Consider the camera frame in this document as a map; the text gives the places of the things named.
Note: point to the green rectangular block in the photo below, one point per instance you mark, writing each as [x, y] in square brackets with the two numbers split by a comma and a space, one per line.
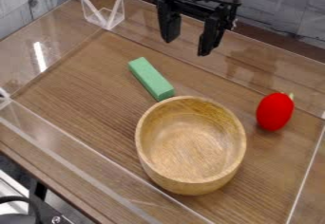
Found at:
[151, 79]

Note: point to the clear acrylic tray wall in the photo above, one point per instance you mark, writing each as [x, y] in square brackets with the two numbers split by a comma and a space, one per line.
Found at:
[70, 103]

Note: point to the red toy fruit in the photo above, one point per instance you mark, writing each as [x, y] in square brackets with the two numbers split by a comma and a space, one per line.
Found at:
[274, 111]

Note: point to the wooden bowl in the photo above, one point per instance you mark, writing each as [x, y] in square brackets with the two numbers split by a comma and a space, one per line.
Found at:
[191, 144]

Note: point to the black table leg bracket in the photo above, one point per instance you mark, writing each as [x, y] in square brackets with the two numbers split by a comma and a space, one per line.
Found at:
[54, 210]

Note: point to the clear acrylic corner bracket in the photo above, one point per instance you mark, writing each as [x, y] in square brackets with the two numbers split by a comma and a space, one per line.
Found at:
[104, 18]

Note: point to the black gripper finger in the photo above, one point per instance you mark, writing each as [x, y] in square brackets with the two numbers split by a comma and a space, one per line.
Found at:
[169, 20]
[212, 32]

